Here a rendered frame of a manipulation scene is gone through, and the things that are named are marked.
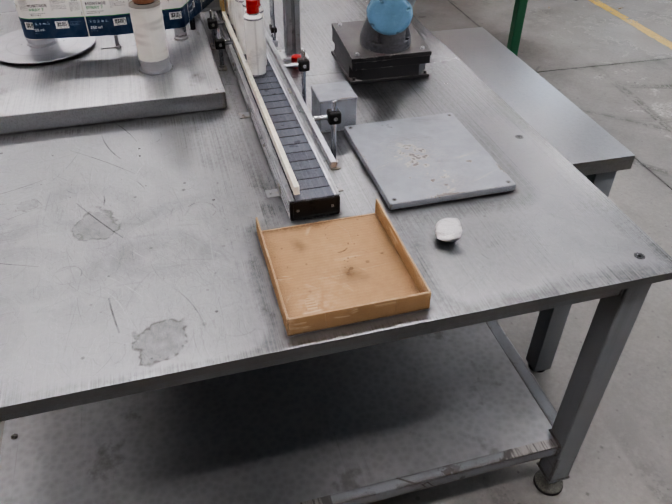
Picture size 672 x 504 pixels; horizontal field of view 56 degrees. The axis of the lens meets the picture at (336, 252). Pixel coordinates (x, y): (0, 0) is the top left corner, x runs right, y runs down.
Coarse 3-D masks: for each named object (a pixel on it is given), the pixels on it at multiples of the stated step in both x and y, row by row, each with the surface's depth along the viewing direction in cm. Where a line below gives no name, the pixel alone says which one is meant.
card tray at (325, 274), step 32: (256, 224) 129; (320, 224) 133; (352, 224) 133; (384, 224) 131; (288, 256) 125; (320, 256) 125; (352, 256) 125; (384, 256) 125; (288, 288) 118; (320, 288) 118; (352, 288) 118; (384, 288) 118; (416, 288) 118; (288, 320) 107; (320, 320) 109; (352, 320) 111
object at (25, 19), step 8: (16, 0) 182; (24, 0) 181; (16, 8) 184; (24, 8) 182; (24, 16) 184; (24, 24) 186; (32, 24) 185; (24, 32) 188; (32, 32) 187; (32, 40) 188; (40, 40) 189; (48, 40) 190; (56, 40) 193
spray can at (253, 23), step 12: (252, 0) 166; (252, 12) 168; (252, 24) 169; (252, 36) 171; (252, 48) 173; (264, 48) 175; (252, 60) 175; (264, 60) 177; (252, 72) 177; (264, 72) 179
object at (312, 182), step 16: (240, 64) 186; (256, 80) 177; (272, 80) 177; (272, 96) 169; (272, 112) 162; (288, 112) 162; (288, 128) 156; (272, 144) 154; (288, 144) 150; (304, 144) 150; (288, 160) 144; (304, 160) 144; (304, 176) 139; (320, 176) 139; (304, 192) 134; (320, 192) 134
